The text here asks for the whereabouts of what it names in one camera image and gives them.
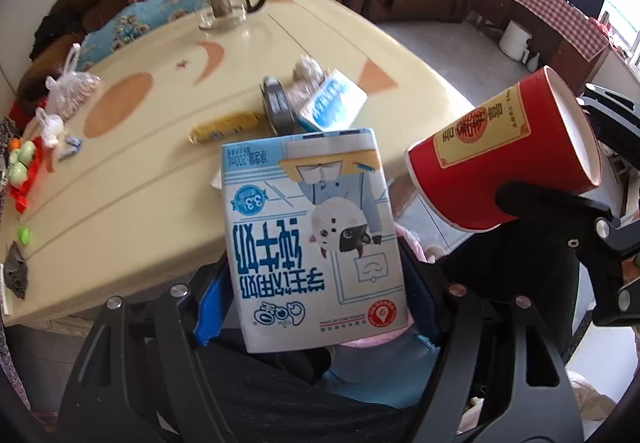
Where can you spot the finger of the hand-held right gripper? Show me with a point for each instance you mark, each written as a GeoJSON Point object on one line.
{"type": "Point", "coordinates": [615, 118]}
{"type": "Point", "coordinates": [545, 208]}

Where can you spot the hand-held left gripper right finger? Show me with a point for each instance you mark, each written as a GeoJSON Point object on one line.
{"type": "Point", "coordinates": [422, 303]}

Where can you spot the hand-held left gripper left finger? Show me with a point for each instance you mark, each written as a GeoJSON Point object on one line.
{"type": "Point", "coordinates": [215, 308]}

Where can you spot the red paper cup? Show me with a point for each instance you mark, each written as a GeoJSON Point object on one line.
{"type": "Point", "coordinates": [500, 148]}

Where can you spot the trash bin with pink bag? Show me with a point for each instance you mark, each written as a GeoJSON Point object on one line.
{"type": "Point", "coordinates": [360, 383]}

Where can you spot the blue white milk carton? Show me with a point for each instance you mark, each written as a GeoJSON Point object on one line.
{"type": "Point", "coordinates": [300, 223]}

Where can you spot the person's black pants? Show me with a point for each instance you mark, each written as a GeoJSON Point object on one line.
{"type": "Point", "coordinates": [275, 403]}

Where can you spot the white enamel pot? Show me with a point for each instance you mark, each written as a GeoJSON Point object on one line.
{"type": "Point", "coordinates": [512, 40]}

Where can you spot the yellow snack wrapper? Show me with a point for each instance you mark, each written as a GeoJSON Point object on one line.
{"type": "Point", "coordinates": [225, 127]}

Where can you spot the dark crumpled wrapper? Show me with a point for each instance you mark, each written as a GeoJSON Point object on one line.
{"type": "Point", "coordinates": [15, 268]}

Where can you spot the small green item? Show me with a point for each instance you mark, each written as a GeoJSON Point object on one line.
{"type": "Point", "coordinates": [23, 234]}

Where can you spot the grey tape roll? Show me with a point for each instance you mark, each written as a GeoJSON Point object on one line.
{"type": "Point", "coordinates": [277, 108]}

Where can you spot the blue white candy wrappers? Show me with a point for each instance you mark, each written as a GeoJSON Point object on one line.
{"type": "Point", "coordinates": [70, 148]}

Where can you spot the blue white tissue packet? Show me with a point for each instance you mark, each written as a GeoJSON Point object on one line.
{"type": "Point", "coordinates": [330, 105]}

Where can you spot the red plastic bag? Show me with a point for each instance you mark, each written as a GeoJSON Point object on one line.
{"type": "Point", "coordinates": [25, 195]}

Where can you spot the green white toy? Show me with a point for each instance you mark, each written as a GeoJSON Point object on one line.
{"type": "Point", "coordinates": [27, 153]}
{"type": "Point", "coordinates": [19, 171]}

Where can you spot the small clear plastic bag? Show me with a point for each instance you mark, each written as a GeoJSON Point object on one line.
{"type": "Point", "coordinates": [50, 125]}

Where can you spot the crumpled beige paper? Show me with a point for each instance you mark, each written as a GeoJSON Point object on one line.
{"type": "Point", "coordinates": [305, 73]}

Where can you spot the clear bag of nuts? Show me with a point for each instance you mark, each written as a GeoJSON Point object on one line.
{"type": "Point", "coordinates": [72, 90]}

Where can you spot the black white patterned cloth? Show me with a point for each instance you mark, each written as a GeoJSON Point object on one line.
{"type": "Point", "coordinates": [6, 130]}

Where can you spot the blue floral cloth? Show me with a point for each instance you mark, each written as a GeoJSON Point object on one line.
{"type": "Point", "coordinates": [130, 23]}

